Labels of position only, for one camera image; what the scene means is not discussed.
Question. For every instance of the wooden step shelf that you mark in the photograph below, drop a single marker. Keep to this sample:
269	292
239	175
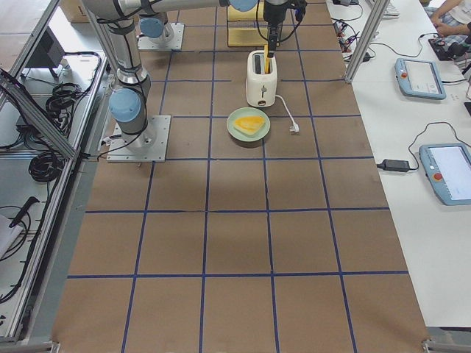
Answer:
243	36

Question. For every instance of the aluminium frame post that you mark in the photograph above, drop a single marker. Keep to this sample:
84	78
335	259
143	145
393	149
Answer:
366	37

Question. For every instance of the brown paper table cover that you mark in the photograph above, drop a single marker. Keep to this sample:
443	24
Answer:
283	245

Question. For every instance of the teach pendant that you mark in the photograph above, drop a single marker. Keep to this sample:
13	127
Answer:
447	167
419	79

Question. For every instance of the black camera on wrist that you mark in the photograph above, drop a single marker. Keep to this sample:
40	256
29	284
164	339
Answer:
299	6

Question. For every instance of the near teach pendant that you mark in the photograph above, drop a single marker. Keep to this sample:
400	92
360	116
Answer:
447	167

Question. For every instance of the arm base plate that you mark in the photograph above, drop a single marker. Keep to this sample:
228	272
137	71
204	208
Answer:
173	36
150	146

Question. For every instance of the triangular bread on plate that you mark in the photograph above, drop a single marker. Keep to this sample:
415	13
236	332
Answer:
249	125

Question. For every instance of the white toaster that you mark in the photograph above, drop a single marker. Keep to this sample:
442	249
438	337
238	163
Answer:
260	87

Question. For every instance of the green plate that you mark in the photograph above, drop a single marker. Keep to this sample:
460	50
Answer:
247	111

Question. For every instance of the far teach pendant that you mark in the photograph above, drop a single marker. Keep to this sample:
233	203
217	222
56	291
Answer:
419	79

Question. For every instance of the bread slice in toaster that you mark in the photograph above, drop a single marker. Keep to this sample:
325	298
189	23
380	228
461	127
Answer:
266	58

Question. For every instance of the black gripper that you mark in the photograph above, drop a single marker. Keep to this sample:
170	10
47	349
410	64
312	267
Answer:
273	14

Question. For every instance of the black power adapter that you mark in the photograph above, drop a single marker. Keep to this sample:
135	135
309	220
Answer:
401	166

